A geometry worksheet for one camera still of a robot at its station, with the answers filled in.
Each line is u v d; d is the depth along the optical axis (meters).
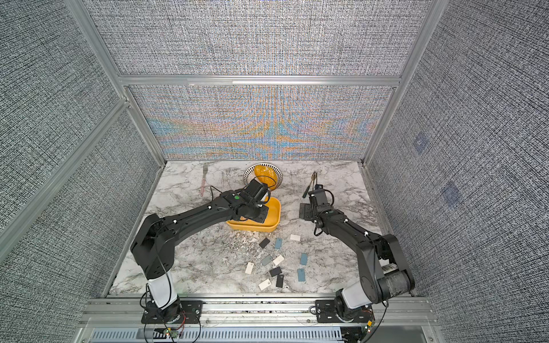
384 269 0.45
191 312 0.74
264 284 0.80
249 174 1.12
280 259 0.86
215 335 0.70
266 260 0.86
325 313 0.73
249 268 0.83
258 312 0.75
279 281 0.80
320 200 0.72
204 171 1.17
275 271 0.83
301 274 0.82
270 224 0.89
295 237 0.91
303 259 0.86
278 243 0.90
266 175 1.06
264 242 0.90
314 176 1.16
